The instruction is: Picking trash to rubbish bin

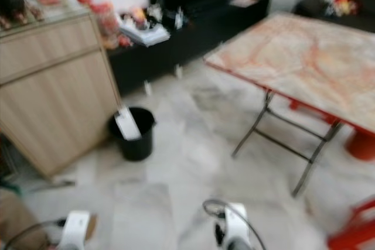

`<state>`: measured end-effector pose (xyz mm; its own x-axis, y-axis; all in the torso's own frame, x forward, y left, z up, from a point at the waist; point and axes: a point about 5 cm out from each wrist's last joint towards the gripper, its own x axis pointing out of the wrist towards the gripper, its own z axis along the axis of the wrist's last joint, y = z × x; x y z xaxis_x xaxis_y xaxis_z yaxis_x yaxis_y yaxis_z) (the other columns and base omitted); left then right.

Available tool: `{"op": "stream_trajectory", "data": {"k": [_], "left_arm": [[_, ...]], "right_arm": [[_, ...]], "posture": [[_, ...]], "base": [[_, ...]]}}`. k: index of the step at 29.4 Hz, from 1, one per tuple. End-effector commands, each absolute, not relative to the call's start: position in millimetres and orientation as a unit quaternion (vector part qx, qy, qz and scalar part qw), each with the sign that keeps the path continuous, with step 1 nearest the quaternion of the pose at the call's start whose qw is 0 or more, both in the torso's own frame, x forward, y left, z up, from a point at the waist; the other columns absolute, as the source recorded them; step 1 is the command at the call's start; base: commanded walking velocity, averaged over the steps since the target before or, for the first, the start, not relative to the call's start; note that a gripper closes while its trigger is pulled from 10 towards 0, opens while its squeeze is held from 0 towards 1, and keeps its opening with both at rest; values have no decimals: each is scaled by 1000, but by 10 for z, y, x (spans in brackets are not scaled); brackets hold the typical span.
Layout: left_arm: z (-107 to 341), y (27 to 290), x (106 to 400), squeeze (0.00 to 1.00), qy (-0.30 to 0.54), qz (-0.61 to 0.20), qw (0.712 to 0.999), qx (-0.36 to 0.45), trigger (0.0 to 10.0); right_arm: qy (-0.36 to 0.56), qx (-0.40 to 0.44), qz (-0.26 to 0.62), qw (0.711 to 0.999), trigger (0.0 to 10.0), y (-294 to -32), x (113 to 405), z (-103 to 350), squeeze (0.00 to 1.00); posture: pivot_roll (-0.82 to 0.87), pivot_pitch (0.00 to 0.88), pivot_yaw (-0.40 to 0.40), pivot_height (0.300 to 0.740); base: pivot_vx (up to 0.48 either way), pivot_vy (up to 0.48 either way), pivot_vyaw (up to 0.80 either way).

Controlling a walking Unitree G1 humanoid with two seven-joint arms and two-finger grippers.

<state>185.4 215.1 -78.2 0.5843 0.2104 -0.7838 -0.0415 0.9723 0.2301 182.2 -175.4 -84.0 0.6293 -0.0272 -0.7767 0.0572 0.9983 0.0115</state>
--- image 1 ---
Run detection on black rubbish bin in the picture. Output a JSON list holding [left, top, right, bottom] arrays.
[[108, 107, 156, 162]]

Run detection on white flat paper trash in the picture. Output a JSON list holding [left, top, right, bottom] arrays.
[[114, 107, 143, 141]]

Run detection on red plastic stool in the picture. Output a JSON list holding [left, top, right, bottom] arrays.
[[345, 126, 375, 162], [326, 196, 375, 250]]

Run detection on low black cabinet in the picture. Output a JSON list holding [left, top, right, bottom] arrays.
[[108, 0, 271, 94]]

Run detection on marble pattern folding table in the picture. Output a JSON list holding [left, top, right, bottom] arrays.
[[203, 10, 375, 199]]

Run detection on white tray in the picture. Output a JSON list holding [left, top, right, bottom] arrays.
[[120, 22, 171, 47]]

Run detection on light wooden cabinet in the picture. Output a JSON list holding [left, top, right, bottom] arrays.
[[0, 9, 124, 179]]

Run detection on white paper sheet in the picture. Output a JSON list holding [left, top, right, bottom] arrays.
[[229, 0, 257, 8]]

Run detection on black and white figurine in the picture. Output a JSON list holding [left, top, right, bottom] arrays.
[[146, 0, 163, 23]]

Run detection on red lidded snack jar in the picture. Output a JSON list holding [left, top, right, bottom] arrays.
[[91, 1, 121, 49]]

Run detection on dark brown ornament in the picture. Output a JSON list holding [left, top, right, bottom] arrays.
[[0, 0, 36, 31]]

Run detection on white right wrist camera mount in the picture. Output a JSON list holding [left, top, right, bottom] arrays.
[[222, 203, 253, 248]]

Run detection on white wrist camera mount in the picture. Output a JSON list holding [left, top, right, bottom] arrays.
[[222, 203, 253, 248], [60, 210, 93, 250]]

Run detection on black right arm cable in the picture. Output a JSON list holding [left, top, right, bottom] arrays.
[[202, 199, 268, 250]]

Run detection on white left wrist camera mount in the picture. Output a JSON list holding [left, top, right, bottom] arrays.
[[60, 210, 93, 250]]

